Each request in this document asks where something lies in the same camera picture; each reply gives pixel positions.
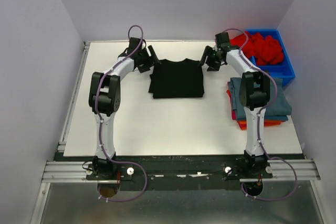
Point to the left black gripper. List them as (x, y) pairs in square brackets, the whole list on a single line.
[(149, 62)]

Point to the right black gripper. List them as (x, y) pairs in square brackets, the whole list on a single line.
[(213, 67)]

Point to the black floral t shirt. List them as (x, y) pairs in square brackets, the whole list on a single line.
[(172, 80)]

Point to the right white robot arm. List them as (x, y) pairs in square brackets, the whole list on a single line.
[(254, 95)]

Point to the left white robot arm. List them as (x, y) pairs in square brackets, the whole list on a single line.
[(105, 99)]

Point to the red t shirt in bin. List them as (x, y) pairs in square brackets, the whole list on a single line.
[(265, 49)]

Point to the folded magenta t shirt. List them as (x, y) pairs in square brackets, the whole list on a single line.
[(233, 115)]

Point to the folded teal t shirt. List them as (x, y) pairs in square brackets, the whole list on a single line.
[(277, 111)]

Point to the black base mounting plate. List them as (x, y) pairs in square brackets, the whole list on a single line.
[(169, 173)]

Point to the aluminium left side rail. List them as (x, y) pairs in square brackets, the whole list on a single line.
[(66, 126)]

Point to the aluminium rail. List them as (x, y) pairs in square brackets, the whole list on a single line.
[(72, 172), (66, 126)]

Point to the aluminium front rail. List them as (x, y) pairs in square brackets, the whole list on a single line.
[(72, 172)]

